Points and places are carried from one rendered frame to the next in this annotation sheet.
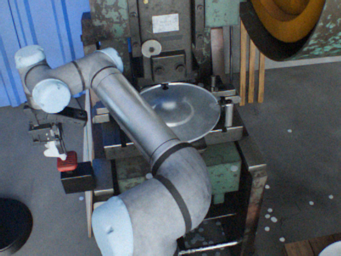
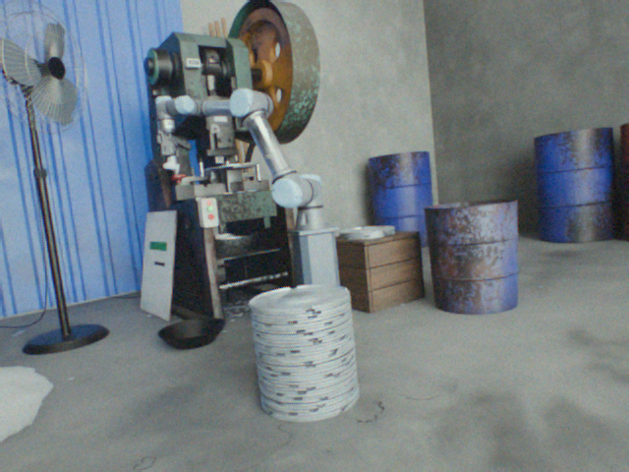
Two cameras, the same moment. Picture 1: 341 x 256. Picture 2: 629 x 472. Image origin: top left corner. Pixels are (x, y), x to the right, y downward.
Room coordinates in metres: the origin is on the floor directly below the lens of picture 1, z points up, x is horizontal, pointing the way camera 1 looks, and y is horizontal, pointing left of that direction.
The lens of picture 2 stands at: (-1.43, 0.79, 0.60)
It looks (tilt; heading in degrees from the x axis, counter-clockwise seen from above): 6 degrees down; 333
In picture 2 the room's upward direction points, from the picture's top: 6 degrees counter-clockwise
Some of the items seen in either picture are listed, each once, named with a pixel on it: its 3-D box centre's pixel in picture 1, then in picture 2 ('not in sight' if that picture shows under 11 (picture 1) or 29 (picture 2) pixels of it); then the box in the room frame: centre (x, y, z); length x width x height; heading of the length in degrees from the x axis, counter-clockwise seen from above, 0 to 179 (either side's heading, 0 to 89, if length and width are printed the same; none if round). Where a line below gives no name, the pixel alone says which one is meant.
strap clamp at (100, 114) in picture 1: (115, 102); (192, 176); (1.08, 0.19, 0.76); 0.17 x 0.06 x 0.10; 98
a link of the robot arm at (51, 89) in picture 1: (53, 86); (183, 106); (0.75, 0.27, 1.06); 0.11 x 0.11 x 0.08; 33
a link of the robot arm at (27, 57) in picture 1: (33, 70); (165, 109); (0.83, 0.33, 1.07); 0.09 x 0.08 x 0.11; 33
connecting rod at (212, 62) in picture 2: not in sight; (208, 82); (1.11, 0.02, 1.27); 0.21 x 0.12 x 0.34; 8
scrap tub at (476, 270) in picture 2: not in sight; (472, 254); (0.12, -0.85, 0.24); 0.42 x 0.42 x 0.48
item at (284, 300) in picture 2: not in sight; (299, 297); (-0.25, 0.24, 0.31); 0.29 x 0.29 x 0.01
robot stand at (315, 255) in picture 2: not in sight; (317, 278); (0.35, -0.13, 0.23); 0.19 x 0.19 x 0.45; 83
